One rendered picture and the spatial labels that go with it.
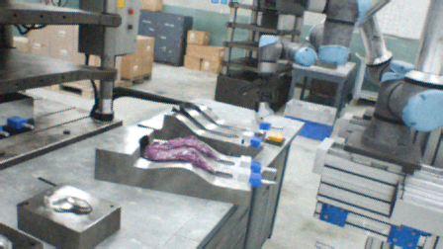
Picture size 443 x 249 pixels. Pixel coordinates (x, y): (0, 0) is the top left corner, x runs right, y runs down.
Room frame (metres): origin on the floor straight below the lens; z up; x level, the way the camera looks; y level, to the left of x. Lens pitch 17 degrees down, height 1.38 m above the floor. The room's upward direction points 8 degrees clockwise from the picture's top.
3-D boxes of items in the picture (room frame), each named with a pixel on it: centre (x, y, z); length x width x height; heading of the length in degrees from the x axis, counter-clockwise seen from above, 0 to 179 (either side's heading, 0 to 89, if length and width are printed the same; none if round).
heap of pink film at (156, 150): (1.20, 0.12, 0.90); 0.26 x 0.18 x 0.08; 86
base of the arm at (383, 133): (1.12, -0.52, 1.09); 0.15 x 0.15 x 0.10
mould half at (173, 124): (1.56, 0.08, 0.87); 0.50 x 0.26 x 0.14; 69
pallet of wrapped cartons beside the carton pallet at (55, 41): (5.31, 2.22, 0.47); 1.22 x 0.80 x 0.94; 73
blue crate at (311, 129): (4.63, -1.10, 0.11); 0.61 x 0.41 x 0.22; 69
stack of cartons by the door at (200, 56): (8.36, 0.56, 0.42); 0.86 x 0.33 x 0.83; 69
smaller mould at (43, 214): (0.80, 0.34, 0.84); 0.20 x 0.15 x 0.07; 69
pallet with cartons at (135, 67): (6.29, 2.00, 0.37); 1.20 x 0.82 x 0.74; 77
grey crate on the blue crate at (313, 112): (4.63, -1.10, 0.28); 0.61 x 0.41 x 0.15; 69
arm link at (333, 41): (1.00, -0.26, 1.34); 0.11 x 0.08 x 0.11; 1
